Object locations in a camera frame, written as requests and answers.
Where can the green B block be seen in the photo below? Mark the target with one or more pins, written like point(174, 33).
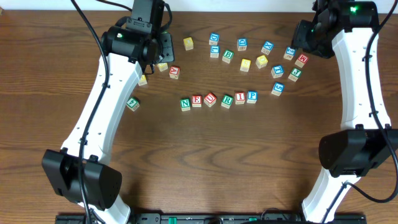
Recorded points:
point(228, 56)

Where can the blue S block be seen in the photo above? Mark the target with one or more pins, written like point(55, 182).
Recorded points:
point(277, 89)

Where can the blue d block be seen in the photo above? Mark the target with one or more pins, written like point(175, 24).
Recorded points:
point(214, 38)
point(242, 44)

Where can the blue D block upper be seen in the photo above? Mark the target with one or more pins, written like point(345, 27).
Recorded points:
point(214, 38)

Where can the green R block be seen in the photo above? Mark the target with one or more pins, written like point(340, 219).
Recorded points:
point(227, 101)

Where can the blue P block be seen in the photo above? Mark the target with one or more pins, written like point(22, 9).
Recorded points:
point(252, 97)

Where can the yellow block beside R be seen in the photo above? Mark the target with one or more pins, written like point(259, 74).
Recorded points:
point(162, 66)

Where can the blue E block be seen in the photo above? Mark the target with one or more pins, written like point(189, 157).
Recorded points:
point(277, 71)

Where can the blue D block right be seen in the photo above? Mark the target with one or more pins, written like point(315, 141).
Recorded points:
point(242, 44)

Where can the green 4 block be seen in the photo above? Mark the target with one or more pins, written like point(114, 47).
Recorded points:
point(132, 104)

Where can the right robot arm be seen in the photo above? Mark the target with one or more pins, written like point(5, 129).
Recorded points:
point(348, 31)

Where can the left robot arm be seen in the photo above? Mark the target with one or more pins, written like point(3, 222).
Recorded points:
point(80, 170)

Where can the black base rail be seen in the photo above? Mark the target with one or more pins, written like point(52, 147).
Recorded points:
point(146, 218)

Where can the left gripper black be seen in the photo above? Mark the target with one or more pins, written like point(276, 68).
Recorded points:
point(166, 47)

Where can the red A block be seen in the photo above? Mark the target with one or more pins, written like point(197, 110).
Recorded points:
point(174, 72)

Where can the green N block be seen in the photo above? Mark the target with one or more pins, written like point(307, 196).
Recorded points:
point(185, 104)

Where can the red M block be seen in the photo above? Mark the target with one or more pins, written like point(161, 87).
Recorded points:
point(301, 60)

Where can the blue Z block right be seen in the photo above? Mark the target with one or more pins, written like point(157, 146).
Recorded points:
point(289, 53)

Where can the red U block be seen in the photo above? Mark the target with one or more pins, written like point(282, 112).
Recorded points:
point(210, 99)

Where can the yellow O block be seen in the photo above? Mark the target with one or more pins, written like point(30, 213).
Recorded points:
point(188, 43)

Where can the green J block right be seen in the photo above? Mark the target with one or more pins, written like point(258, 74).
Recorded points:
point(294, 74)

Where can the blue L block centre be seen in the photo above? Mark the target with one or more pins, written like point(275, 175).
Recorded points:
point(214, 51)

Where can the red I block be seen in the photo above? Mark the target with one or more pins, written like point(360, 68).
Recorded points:
point(240, 98)

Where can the red E block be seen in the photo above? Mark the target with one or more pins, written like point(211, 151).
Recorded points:
point(197, 101)

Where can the blue X block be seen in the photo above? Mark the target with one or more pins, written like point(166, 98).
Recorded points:
point(267, 47)

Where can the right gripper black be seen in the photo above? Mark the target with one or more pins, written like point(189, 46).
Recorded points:
point(300, 37)

